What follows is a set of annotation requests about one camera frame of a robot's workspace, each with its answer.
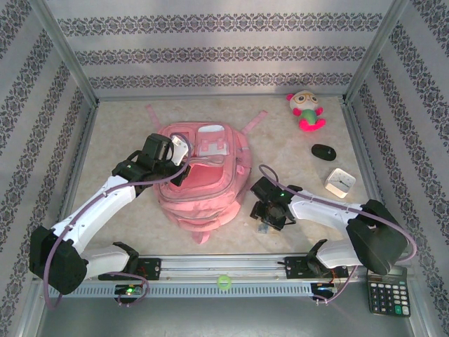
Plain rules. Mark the small controller board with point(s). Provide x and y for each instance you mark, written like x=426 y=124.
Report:
x=326 y=288
x=129 y=290

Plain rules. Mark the pink backpack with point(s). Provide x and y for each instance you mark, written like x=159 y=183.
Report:
x=210 y=200

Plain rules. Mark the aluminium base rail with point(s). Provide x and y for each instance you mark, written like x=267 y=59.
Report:
x=217 y=263

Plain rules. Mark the white pink plush toy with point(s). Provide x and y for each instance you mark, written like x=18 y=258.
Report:
x=308 y=116

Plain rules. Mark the black desk calculator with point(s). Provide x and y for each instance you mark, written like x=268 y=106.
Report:
x=387 y=298

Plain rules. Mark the aluminium frame side rail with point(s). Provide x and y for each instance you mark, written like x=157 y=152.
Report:
x=359 y=140
x=82 y=147

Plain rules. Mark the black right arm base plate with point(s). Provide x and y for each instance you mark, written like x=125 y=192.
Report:
x=294 y=268

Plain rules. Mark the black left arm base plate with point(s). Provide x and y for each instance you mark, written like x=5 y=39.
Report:
x=151 y=268

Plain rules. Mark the black computer mouse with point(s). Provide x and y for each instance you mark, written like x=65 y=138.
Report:
x=322 y=152

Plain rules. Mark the aluminium frame cross rail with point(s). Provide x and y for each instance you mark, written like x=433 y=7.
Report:
x=175 y=97

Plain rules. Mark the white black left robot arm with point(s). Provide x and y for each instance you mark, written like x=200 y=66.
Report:
x=101 y=207

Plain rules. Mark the white square alarm clock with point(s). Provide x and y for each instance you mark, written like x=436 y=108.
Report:
x=338 y=182

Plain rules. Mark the aluminium frame post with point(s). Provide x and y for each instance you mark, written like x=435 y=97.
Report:
x=379 y=45
x=63 y=49

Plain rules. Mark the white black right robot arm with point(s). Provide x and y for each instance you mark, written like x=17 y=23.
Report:
x=326 y=207

